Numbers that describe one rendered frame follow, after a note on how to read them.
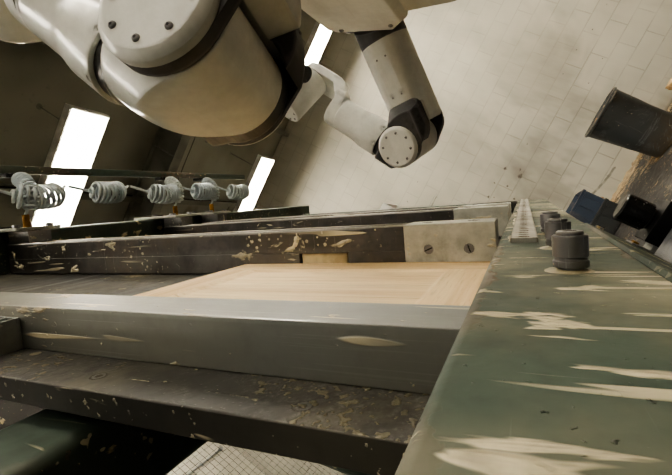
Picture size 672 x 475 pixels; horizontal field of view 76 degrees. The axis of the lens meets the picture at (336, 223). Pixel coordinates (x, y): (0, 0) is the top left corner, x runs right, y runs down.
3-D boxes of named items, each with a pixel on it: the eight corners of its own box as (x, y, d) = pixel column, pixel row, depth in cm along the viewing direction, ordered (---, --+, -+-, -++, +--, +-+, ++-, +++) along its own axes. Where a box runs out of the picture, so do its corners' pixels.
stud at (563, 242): (592, 273, 30) (590, 231, 30) (553, 273, 31) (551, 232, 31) (588, 267, 33) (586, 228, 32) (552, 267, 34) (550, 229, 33)
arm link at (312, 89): (301, 85, 101) (335, 95, 94) (271, 116, 98) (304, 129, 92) (280, 43, 92) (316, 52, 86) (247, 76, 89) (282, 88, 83)
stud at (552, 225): (573, 248, 42) (572, 218, 42) (545, 249, 43) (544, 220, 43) (571, 245, 44) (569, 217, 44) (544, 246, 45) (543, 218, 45)
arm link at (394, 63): (463, 136, 84) (418, 27, 81) (442, 152, 74) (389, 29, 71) (413, 157, 91) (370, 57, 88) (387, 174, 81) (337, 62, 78)
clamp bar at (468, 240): (497, 276, 55) (486, 88, 54) (-27, 275, 103) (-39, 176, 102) (501, 263, 64) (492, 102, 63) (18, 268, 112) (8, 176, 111)
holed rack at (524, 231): (538, 242, 49) (538, 237, 49) (510, 243, 50) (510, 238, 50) (527, 199, 199) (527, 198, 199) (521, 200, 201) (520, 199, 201)
